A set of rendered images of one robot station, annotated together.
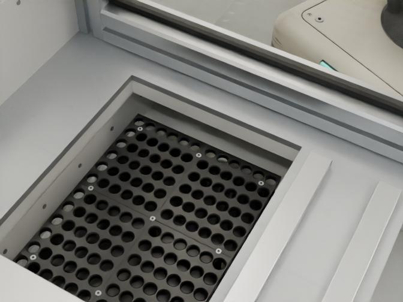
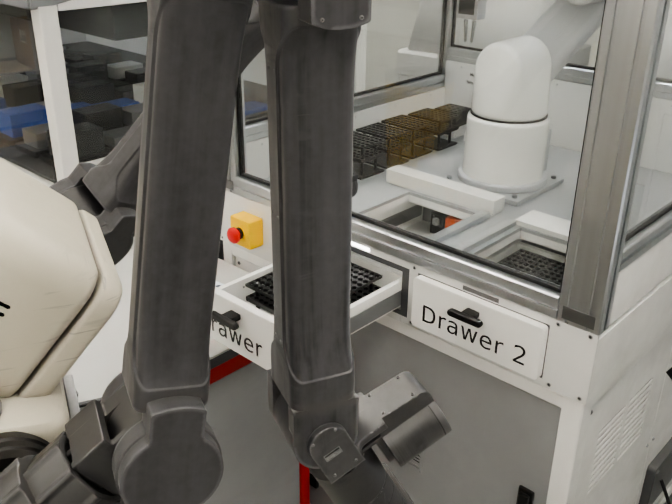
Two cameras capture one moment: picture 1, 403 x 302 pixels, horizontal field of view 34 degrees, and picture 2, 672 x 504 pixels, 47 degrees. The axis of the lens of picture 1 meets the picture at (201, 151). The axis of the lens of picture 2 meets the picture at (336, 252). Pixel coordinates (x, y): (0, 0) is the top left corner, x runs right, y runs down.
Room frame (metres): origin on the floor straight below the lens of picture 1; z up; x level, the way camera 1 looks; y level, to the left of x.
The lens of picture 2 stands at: (1.82, 0.03, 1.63)
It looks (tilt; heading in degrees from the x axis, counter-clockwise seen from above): 26 degrees down; 195
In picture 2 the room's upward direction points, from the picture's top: 1 degrees clockwise
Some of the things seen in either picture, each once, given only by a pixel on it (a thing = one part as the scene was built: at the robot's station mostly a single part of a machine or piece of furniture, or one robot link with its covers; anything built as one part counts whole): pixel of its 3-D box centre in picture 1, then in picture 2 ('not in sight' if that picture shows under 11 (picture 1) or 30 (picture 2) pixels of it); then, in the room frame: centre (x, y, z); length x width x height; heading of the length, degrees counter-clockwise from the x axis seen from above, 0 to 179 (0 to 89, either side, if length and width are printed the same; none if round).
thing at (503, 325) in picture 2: not in sight; (474, 324); (0.53, -0.05, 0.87); 0.29 x 0.02 x 0.11; 63
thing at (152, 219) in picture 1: (153, 235); not in sight; (0.35, 0.05, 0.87); 0.22 x 0.18 x 0.06; 153
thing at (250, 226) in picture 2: not in sight; (245, 230); (0.25, -0.63, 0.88); 0.07 x 0.05 x 0.07; 63
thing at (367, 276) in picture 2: not in sight; (314, 293); (0.49, -0.38, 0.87); 0.22 x 0.18 x 0.06; 153
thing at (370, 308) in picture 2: not in sight; (317, 293); (0.48, -0.38, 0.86); 0.40 x 0.26 x 0.06; 153
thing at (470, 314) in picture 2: not in sight; (468, 315); (0.55, -0.06, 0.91); 0.07 x 0.04 x 0.01; 63
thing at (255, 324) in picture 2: not in sight; (240, 327); (0.67, -0.47, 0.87); 0.29 x 0.02 x 0.11; 63
